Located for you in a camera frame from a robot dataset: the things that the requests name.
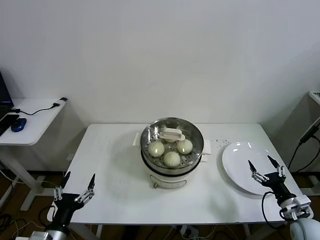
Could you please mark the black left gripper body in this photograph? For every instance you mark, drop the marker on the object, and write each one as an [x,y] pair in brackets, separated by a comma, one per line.
[67,205]

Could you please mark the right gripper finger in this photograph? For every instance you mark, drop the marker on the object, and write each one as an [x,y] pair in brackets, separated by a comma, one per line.
[273,162]
[253,169]

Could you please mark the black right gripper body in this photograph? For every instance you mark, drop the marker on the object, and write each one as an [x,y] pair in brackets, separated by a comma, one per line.
[277,185]

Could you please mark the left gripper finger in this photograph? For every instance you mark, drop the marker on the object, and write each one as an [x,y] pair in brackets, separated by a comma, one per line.
[65,181]
[91,183]

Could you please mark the white steamed baozi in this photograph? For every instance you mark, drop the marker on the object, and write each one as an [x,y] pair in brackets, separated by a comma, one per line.
[171,159]
[170,140]
[185,146]
[156,149]

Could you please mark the glass pot lid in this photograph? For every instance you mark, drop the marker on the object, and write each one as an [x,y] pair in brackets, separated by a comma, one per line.
[171,135]

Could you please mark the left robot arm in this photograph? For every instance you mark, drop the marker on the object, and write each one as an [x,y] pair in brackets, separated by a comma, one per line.
[56,231]

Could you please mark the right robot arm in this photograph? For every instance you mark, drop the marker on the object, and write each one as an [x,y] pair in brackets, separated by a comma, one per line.
[300,227]

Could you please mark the stainless steel steamer basket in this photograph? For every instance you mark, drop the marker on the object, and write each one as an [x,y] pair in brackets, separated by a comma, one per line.
[175,171]

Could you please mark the white round plate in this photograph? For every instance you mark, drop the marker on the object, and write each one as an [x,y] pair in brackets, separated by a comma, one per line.
[240,160]

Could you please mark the white table leg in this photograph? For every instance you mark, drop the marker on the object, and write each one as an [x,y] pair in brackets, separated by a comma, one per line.
[99,231]
[247,231]

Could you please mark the blue computer mouse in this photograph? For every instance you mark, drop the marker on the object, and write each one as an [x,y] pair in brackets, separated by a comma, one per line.
[18,124]

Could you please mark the white electric cooking pot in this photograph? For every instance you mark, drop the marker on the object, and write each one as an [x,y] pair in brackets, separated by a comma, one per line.
[170,181]

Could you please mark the white power strip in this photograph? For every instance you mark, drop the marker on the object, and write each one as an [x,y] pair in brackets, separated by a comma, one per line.
[190,231]

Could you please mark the black laptop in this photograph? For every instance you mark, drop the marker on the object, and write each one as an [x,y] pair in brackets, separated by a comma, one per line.
[3,95]

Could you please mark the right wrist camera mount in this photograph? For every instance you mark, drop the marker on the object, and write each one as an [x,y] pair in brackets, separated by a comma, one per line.
[300,202]

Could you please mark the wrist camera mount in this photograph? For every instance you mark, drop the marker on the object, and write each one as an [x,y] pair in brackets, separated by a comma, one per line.
[300,202]
[37,235]

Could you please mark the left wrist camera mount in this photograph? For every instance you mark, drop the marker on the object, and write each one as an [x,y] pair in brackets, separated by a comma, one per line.
[37,235]

